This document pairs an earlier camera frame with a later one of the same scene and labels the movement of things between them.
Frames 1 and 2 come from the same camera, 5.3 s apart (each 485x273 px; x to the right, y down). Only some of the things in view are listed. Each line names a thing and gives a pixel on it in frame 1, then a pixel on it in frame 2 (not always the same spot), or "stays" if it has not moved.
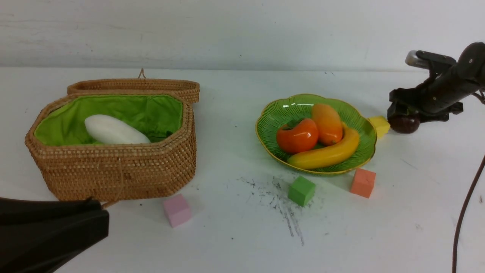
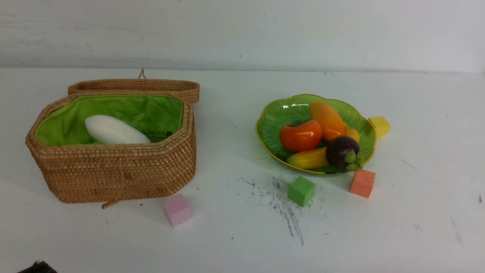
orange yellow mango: x=329 y=125 stays
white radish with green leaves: x=110 y=129 stays
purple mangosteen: x=404 y=124 to x=343 y=152
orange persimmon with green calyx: x=298 y=136 stays
